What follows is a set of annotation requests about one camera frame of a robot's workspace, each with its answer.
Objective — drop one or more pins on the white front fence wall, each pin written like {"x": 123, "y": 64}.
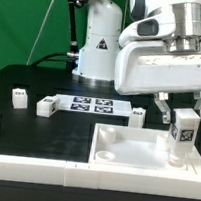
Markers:
{"x": 93, "y": 176}

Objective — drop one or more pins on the black camera stand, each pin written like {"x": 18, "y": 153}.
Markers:
{"x": 74, "y": 15}

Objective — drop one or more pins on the white square table top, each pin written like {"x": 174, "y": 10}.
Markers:
{"x": 139, "y": 148}

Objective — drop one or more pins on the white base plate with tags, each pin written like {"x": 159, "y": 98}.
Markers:
{"x": 94, "y": 105}

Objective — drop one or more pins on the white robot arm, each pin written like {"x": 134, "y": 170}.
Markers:
{"x": 98, "y": 57}

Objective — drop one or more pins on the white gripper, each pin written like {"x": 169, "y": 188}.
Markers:
{"x": 144, "y": 65}

